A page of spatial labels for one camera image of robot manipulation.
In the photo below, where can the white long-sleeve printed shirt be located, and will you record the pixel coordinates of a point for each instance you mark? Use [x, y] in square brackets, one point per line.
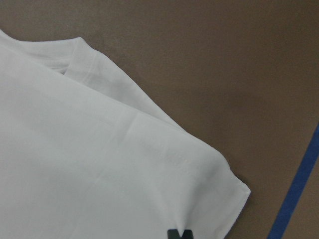
[86, 154]

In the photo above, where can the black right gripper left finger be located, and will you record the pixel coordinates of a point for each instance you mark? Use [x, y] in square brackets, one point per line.
[173, 234]

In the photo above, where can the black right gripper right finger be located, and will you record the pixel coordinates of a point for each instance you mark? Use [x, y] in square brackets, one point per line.
[187, 234]

